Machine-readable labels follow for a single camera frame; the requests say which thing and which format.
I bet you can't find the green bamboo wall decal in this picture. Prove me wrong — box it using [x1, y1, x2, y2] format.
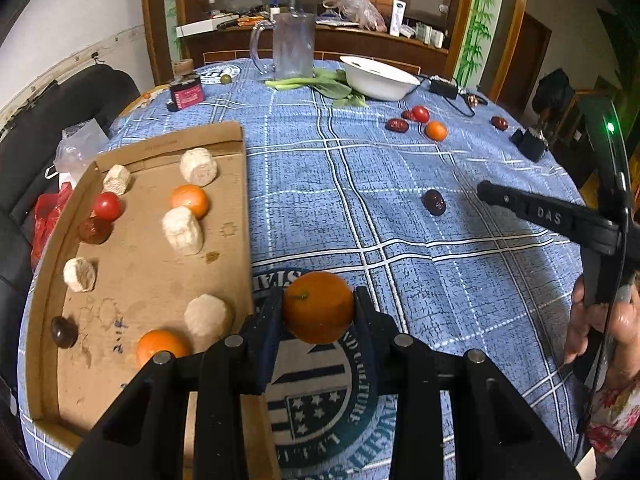
[459, 0, 502, 87]
[164, 0, 184, 57]

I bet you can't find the blue plaid tablecloth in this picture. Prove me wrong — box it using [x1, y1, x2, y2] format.
[20, 57, 601, 480]

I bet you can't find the black sofa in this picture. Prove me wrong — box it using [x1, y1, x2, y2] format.
[0, 64, 142, 411]

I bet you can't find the clear glass pitcher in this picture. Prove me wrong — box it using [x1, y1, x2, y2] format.
[248, 12, 316, 80]

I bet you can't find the pale rice cake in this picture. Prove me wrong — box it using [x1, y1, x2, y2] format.
[62, 257, 98, 294]
[102, 164, 132, 196]

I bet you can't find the floral clothing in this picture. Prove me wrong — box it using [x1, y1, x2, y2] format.
[584, 374, 640, 462]

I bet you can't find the black pot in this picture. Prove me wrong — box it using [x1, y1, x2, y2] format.
[510, 127, 551, 164]

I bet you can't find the clear plastic bag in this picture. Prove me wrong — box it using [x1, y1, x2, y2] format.
[53, 119, 109, 181]

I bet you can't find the wooden cabinet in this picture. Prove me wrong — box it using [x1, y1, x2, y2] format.
[141, 0, 532, 97]

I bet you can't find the brown cardboard box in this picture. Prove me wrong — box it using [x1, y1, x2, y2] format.
[25, 121, 282, 480]

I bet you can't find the pink plastic bag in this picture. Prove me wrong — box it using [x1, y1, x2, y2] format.
[322, 0, 388, 32]

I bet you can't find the flat white box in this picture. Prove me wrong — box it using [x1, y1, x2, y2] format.
[175, 18, 242, 39]

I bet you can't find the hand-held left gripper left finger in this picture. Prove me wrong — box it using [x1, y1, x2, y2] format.
[57, 287, 284, 480]

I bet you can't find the person's right hand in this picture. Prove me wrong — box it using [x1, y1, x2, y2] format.
[564, 271, 640, 391]

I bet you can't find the green leafy vegetable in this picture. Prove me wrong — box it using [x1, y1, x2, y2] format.
[264, 68, 369, 109]

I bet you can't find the dark jacket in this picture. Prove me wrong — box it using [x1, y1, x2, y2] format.
[531, 68, 577, 127]

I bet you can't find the wooden door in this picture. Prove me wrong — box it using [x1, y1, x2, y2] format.
[504, 12, 552, 122]

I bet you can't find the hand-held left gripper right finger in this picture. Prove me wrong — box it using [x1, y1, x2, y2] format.
[354, 286, 576, 480]

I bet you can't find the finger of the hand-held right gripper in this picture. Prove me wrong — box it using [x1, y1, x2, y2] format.
[476, 180, 622, 257]

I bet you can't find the large orange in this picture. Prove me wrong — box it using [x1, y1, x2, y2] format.
[281, 271, 356, 345]

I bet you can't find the black power adapter with cable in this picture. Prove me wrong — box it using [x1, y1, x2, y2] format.
[420, 74, 483, 119]

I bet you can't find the pink and black small box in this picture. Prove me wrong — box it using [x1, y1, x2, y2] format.
[167, 74, 205, 112]

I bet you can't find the white bowl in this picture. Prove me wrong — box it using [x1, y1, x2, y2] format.
[339, 56, 422, 102]

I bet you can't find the red plastic bag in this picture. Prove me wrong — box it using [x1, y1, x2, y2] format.
[30, 184, 76, 272]

